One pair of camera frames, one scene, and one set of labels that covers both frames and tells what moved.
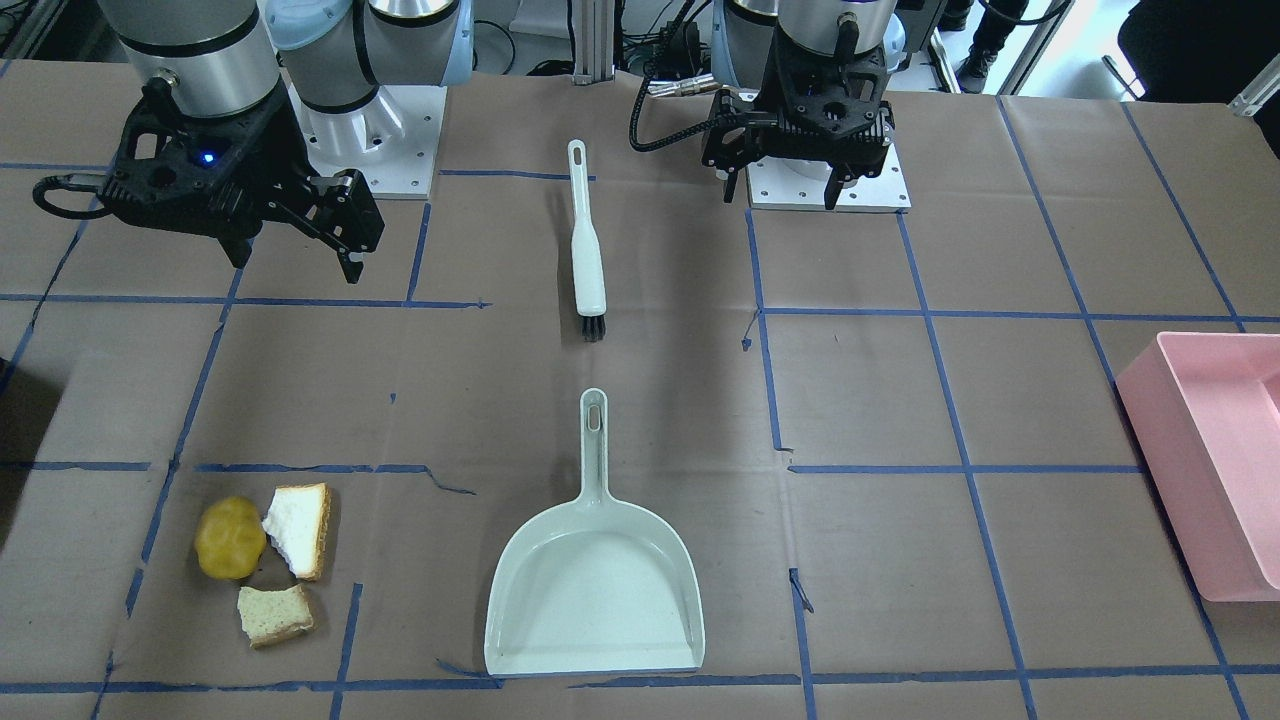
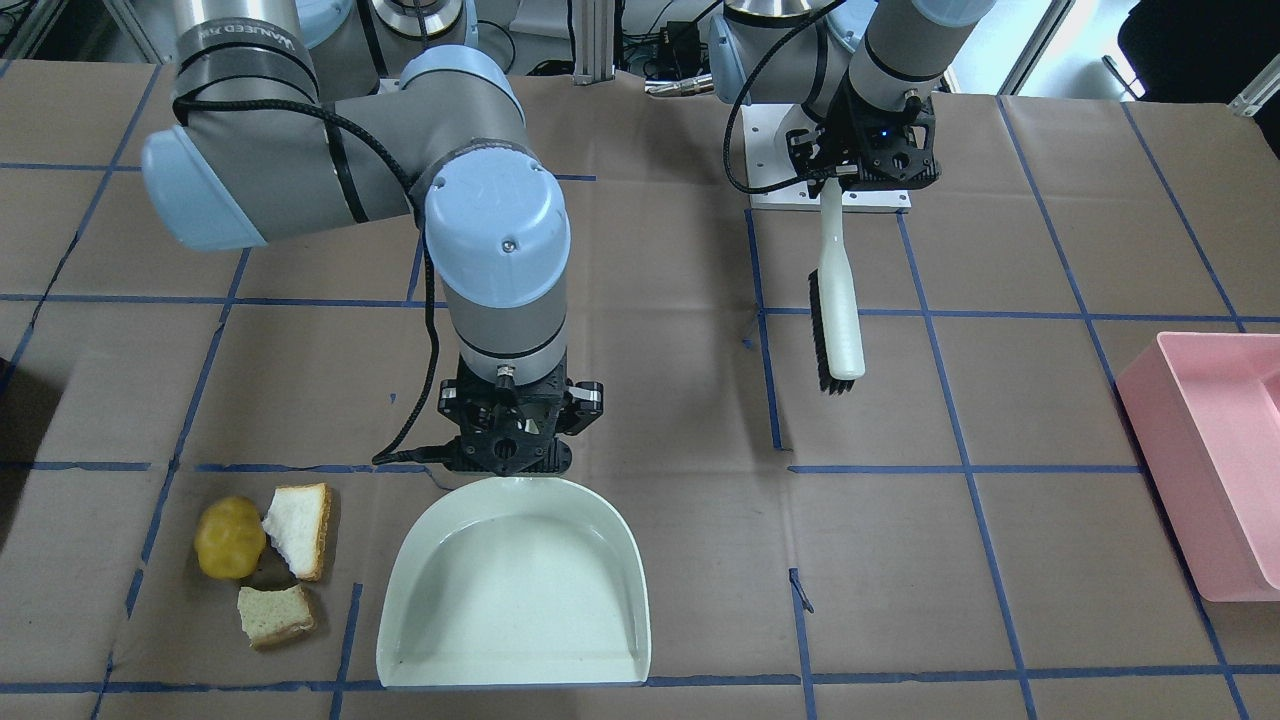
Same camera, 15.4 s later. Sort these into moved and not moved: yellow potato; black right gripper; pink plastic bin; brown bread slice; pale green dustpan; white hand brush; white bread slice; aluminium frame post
Moved: pale green dustpan; white hand brush; black right gripper
Not moved: brown bread slice; white bread slice; yellow potato; aluminium frame post; pink plastic bin
